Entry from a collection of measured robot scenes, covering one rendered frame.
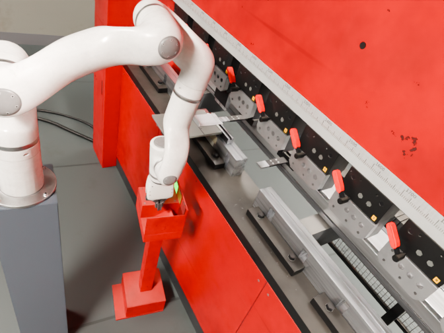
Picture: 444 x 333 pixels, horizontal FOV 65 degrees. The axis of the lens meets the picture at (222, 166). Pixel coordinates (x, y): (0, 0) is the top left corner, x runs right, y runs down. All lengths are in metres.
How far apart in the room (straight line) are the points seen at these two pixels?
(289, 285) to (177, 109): 0.70
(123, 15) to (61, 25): 2.21
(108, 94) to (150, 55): 1.51
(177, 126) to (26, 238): 0.59
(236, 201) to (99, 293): 1.02
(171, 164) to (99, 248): 1.26
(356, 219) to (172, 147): 0.58
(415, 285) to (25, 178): 1.08
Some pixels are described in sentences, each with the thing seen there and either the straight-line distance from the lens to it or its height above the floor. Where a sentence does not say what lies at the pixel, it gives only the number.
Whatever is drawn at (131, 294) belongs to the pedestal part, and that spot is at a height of 0.12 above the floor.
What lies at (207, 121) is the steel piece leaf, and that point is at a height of 1.00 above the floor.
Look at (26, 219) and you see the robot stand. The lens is 1.21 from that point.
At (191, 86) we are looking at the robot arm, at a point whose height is 1.38.
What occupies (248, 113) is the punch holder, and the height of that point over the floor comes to 1.20.
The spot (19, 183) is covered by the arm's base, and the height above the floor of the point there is 1.07.
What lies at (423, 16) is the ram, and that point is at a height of 1.73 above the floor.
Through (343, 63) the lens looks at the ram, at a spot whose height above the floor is 1.56.
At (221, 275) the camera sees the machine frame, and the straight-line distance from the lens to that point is 1.58.
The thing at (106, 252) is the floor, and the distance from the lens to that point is 2.26.
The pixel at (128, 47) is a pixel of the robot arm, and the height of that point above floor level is 1.50.
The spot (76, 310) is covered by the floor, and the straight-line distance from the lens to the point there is 2.09.
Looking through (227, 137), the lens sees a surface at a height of 1.00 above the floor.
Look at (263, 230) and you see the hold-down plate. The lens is 1.33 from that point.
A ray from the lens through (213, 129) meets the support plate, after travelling 1.56.
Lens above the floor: 1.86
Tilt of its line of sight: 39 degrees down
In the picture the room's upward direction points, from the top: 18 degrees clockwise
